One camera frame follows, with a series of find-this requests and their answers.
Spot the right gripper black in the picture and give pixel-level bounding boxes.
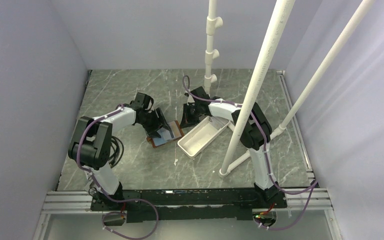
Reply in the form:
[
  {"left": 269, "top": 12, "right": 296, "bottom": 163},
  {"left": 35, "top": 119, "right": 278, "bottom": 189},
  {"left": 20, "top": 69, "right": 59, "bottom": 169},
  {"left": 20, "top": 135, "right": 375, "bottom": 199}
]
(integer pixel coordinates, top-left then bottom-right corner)
[{"left": 179, "top": 103, "right": 202, "bottom": 129}]

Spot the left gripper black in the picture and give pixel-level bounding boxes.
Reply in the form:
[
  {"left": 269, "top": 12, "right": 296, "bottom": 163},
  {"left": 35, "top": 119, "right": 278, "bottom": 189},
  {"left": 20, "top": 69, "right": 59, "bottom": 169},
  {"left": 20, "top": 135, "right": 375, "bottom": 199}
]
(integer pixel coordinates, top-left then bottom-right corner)
[{"left": 139, "top": 108, "right": 171, "bottom": 139}]

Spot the brown leather card holder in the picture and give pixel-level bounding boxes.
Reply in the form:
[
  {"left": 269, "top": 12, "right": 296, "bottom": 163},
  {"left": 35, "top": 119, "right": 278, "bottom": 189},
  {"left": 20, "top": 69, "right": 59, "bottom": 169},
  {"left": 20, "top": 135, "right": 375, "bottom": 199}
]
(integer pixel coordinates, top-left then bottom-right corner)
[{"left": 146, "top": 120, "right": 185, "bottom": 148}]

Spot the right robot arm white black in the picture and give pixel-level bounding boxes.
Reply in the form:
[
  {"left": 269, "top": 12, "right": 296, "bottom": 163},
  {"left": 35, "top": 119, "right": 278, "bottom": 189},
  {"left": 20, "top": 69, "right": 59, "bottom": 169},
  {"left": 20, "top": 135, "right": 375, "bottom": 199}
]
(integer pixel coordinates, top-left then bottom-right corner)
[{"left": 177, "top": 86, "right": 287, "bottom": 208}]

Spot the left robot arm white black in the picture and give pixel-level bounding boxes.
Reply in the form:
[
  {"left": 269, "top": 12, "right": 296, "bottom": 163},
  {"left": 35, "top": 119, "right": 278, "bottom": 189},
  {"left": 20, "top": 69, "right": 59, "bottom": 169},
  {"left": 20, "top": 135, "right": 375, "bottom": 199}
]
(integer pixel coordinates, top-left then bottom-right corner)
[{"left": 67, "top": 92, "right": 171, "bottom": 210}]

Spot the white rectangular plastic tray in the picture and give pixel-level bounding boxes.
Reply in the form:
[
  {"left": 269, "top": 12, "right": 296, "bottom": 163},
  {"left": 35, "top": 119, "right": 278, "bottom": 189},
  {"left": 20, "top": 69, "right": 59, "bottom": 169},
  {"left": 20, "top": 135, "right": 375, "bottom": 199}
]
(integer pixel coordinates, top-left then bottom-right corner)
[{"left": 177, "top": 116, "right": 230, "bottom": 159}]

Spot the coiled black cable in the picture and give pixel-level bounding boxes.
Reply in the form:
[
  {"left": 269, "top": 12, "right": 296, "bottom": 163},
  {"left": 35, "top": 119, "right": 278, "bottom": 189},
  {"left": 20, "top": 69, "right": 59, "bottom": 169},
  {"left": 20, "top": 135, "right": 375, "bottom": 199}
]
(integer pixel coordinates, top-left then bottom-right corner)
[{"left": 109, "top": 136, "right": 125, "bottom": 168}]

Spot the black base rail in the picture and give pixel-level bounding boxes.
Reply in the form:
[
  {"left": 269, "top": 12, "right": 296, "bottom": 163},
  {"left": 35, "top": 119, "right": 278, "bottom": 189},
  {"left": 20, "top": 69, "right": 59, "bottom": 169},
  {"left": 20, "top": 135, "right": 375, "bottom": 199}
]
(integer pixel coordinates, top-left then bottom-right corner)
[{"left": 90, "top": 187, "right": 288, "bottom": 223}]

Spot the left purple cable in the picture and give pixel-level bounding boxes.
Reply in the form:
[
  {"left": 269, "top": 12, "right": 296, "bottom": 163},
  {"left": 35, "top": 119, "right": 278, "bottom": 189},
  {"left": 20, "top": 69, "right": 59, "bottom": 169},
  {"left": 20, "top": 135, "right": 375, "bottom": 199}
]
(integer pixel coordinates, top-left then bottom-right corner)
[{"left": 76, "top": 104, "right": 160, "bottom": 240}]

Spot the white PVC pipe frame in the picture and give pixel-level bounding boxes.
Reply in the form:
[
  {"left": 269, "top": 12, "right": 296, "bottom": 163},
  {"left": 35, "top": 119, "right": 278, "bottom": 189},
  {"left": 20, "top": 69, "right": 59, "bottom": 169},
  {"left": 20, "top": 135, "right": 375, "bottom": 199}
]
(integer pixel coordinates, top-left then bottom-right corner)
[{"left": 219, "top": 0, "right": 374, "bottom": 178}]

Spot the aluminium frame rail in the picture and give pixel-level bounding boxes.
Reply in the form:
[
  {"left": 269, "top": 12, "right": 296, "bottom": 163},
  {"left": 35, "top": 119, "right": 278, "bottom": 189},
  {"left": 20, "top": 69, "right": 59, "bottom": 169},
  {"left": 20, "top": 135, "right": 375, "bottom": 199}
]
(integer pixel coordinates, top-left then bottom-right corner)
[{"left": 34, "top": 76, "right": 334, "bottom": 240}]

